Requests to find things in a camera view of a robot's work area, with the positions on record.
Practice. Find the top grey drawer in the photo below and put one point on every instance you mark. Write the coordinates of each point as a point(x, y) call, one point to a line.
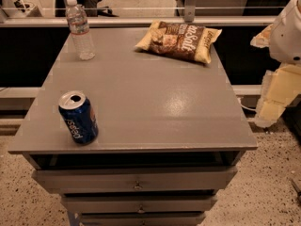
point(133, 180)

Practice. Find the bottom grey drawer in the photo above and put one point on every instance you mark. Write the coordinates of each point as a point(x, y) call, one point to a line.
point(147, 219)

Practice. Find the grey drawer cabinet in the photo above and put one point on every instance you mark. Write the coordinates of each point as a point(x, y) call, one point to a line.
point(151, 112)

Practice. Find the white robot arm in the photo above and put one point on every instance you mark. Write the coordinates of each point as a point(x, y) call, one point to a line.
point(285, 37)

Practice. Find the blue pepsi can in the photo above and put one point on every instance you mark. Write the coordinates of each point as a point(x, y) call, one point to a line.
point(77, 113)

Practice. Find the middle grey drawer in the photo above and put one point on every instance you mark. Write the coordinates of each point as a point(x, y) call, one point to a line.
point(139, 204)

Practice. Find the brown chip bag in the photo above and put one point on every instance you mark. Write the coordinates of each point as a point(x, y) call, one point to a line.
point(182, 41)

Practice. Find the grey drawer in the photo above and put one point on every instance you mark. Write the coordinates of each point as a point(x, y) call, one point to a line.
point(147, 219)
point(133, 180)
point(139, 204)

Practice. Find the clear plastic water bottle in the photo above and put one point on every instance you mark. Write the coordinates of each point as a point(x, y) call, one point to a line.
point(79, 28)

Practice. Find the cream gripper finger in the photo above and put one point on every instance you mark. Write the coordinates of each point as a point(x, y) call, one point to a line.
point(278, 90)
point(262, 40)

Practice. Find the metal window rail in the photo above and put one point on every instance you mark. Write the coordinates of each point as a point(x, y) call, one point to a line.
point(6, 21)

